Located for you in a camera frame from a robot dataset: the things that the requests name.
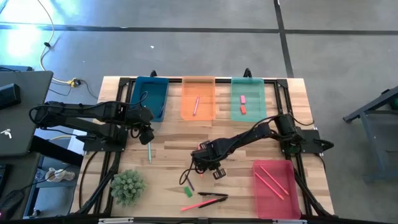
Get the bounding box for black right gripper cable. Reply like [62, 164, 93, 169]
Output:
[179, 160, 200, 186]

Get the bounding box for black metal table frame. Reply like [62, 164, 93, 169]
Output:
[73, 67, 336, 218]

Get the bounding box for black pen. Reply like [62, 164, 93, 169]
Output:
[198, 196, 229, 209]

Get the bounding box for yellow floor cable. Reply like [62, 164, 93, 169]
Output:
[36, 0, 75, 85]

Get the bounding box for blue plastic bin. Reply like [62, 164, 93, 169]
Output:
[130, 76, 170, 123]

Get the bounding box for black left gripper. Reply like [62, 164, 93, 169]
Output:
[127, 106, 155, 146]

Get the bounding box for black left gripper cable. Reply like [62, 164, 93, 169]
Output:
[129, 91, 149, 109]

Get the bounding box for black box device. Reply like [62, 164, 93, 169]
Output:
[0, 83, 22, 110]

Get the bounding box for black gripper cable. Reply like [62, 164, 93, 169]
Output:
[179, 160, 200, 186]
[129, 91, 149, 109]

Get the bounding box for teal translucent plastic bin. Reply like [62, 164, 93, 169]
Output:
[230, 77, 267, 123]

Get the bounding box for white paper sheet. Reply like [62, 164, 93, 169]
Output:
[67, 129, 88, 156]

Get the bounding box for green artificial plant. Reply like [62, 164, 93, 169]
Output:
[109, 169, 147, 208]

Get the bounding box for grey metal cart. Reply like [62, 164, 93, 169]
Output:
[343, 86, 398, 184]

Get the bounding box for orange translucent plastic bin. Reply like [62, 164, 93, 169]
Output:
[180, 76, 216, 121]

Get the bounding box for pink translucent plastic bin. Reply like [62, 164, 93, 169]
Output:
[251, 159, 302, 220]

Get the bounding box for dark grey laptop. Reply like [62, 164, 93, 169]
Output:
[0, 70, 53, 156]

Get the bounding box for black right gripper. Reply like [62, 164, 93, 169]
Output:
[191, 140, 227, 180]

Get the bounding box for black pen scale print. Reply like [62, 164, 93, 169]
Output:
[197, 191, 229, 197]

